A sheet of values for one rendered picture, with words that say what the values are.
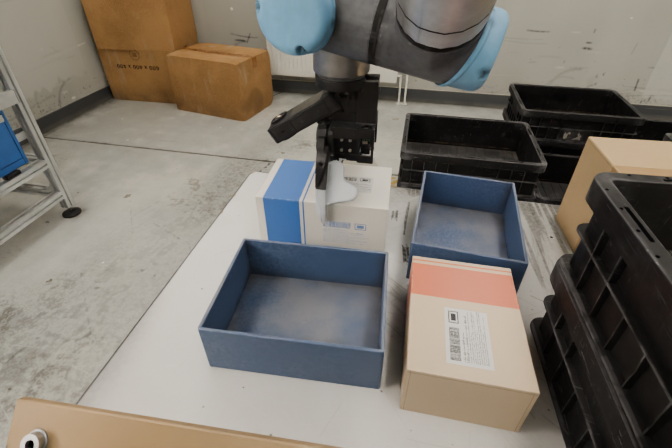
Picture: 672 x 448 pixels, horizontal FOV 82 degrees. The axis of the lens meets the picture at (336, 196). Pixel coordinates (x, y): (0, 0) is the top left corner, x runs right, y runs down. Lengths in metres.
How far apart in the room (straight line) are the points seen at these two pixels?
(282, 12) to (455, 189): 0.46
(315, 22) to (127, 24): 2.97
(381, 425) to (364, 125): 0.36
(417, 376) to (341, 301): 0.17
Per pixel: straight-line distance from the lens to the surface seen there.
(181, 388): 0.51
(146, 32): 3.25
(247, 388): 0.49
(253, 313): 0.54
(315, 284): 0.57
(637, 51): 3.38
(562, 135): 1.63
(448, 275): 0.50
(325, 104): 0.53
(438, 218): 0.70
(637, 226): 0.38
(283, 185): 0.61
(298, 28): 0.37
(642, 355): 0.39
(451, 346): 0.43
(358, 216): 0.57
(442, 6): 0.29
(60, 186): 2.15
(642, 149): 0.71
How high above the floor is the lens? 1.12
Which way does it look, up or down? 35 degrees down
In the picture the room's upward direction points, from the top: straight up
